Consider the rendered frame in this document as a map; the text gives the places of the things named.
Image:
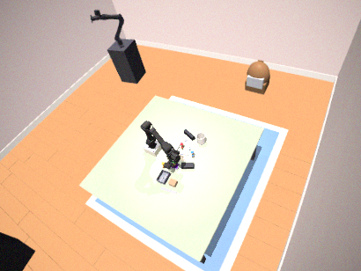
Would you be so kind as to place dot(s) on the cream paper card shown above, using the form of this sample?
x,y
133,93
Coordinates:
x,y
183,157

